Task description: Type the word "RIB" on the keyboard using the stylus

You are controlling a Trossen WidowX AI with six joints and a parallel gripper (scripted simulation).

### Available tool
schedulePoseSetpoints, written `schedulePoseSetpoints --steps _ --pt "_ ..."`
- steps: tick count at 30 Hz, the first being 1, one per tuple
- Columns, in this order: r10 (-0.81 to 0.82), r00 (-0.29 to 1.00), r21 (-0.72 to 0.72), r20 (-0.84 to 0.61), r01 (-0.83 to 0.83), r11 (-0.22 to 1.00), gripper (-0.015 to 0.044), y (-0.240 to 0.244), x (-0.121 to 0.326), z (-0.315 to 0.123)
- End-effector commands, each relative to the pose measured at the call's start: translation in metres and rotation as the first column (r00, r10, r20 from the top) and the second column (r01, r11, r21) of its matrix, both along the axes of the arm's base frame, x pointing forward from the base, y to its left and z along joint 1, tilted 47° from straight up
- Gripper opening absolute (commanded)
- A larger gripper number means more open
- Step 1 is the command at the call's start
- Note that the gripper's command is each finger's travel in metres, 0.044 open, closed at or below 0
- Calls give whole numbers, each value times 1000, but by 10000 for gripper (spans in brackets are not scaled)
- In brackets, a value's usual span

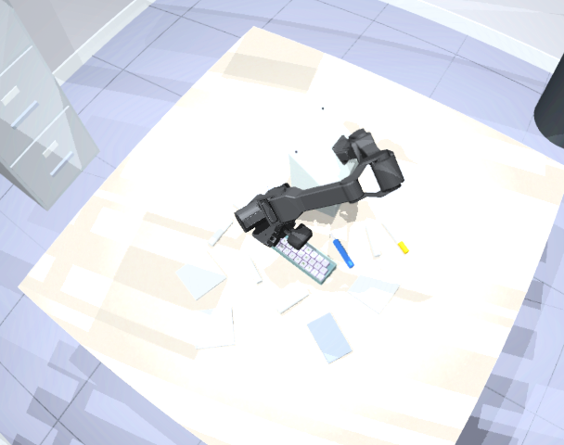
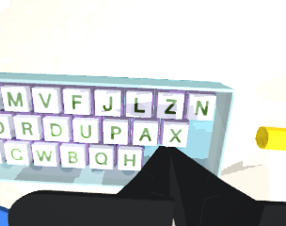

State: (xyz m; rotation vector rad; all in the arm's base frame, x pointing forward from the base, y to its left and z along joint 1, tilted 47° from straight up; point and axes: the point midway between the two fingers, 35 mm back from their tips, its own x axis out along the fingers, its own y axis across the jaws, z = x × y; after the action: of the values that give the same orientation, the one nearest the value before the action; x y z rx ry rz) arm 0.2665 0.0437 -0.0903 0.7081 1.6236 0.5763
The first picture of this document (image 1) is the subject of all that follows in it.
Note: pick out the blue stylus with grey tip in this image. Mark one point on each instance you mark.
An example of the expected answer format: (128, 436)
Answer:
(342, 252)

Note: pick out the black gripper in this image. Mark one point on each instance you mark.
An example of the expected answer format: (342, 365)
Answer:
(298, 237)

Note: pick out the white keyboard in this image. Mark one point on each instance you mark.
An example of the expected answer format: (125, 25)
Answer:
(309, 260)

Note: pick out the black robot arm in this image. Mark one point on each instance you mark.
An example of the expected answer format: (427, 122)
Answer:
(284, 204)

